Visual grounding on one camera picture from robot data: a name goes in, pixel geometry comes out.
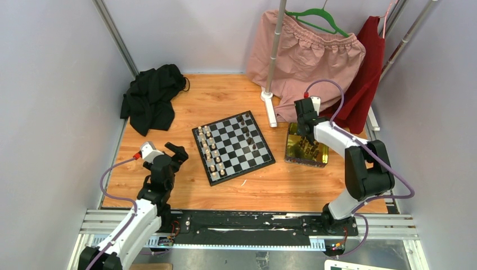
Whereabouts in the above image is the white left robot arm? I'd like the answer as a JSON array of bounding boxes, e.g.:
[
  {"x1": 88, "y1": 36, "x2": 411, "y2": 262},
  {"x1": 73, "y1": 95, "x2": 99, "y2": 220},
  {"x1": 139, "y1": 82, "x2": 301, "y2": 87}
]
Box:
[{"x1": 77, "y1": 141, "x2": 188, "y2": 269}]

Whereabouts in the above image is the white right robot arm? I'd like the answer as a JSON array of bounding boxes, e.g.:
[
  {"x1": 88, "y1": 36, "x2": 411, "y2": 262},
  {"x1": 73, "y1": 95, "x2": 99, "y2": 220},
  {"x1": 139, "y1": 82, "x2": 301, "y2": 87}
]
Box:
[{"x1": 294, "y1": 97, "x2": 395, "y2": 235}]

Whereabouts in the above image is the gold metal tin tray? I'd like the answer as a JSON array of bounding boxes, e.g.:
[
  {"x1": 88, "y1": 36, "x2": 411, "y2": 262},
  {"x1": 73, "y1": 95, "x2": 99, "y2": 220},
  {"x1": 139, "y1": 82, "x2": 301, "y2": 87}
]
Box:
[{"x1": 284, "y1": 123, "x2": 329, "y2": 168}]

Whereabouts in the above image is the red cloth garment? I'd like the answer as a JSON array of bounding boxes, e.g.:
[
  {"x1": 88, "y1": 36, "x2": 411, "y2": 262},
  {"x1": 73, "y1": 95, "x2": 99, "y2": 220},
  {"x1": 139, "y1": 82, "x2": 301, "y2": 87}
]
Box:
[{"x1": 334, "y1": 16, "x2": 385, "y2": 134}]

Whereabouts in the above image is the white rack stand base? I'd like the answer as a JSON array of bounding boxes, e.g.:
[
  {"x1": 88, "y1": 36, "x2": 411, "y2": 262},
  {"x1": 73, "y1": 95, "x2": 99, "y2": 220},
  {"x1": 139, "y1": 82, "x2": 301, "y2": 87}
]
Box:
[{"x1": 260, "y1": 87, "x2": 278, "y2": 128}]

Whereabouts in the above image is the black white chessboard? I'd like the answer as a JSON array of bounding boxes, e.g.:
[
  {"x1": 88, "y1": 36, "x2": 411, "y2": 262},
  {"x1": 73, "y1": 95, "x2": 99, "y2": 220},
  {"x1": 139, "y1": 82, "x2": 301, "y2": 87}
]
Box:
[{"x1": 192, "y1": 110, "x2": 276, "y2": 186}]

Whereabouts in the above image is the pink cloth garment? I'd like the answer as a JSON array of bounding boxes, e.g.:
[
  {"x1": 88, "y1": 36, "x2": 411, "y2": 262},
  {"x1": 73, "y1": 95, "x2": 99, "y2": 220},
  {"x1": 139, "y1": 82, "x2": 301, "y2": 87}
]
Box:
[{"x1": 246, "y1": 9, "x2": 367, "y2": 124}]

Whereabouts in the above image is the black cloth garment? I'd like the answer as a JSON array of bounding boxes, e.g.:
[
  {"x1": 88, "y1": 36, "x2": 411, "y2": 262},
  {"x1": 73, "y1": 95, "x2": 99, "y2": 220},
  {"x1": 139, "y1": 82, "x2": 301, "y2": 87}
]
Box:
[{"x1": 120, "y1": 64, "x2": 190, "y2": 137}]

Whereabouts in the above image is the silver rack pole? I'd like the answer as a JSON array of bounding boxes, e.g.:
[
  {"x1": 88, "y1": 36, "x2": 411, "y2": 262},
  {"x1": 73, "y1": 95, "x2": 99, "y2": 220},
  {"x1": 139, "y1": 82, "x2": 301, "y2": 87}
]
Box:
[{"x1": 264, "y1": 0, "x2": 287, "y2": 98}]

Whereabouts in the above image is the green clothes hanger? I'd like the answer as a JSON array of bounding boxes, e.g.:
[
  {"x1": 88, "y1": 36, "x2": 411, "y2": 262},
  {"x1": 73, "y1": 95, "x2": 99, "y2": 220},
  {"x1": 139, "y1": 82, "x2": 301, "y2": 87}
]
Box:
[{"x1": 285, "y1": 1, "x2": 350, "y2": 38}]

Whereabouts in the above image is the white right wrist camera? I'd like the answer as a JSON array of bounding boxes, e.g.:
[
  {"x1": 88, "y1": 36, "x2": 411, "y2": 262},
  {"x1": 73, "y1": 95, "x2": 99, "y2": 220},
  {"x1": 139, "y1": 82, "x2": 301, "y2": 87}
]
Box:
[{"x1": 304, "y1": 94, "x2": 321, "y2": 115}]

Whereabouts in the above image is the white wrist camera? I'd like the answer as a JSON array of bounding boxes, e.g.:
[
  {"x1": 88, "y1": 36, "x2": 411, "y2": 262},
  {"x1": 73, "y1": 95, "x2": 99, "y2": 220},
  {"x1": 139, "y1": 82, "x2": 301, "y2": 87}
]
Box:
[
  {"x1": 133, "y1": 141, "x2": 164, "y2": 163},
  {"x1": 304, "y1": 94, "x2": 321, "y2": 115}
]

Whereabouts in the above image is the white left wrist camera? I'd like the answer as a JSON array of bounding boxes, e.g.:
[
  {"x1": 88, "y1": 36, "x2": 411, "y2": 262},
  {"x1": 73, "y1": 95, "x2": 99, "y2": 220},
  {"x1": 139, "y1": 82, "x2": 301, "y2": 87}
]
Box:
[{"x1": 133, "y1": 141, "x2": 164, "y2": 163}]

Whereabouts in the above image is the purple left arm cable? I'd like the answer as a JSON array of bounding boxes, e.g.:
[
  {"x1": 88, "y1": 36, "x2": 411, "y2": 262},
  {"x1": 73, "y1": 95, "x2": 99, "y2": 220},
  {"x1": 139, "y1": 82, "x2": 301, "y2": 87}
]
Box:
[{"x1": 84, "y1": 156, "x2": 142, "y2": 270}]

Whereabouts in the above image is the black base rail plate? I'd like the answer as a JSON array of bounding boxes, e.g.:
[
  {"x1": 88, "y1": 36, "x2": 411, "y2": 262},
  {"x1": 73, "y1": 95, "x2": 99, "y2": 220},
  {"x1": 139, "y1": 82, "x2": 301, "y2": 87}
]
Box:
[{"x1": 172, "y1": 210, "x2": 358, "y2": 246}]

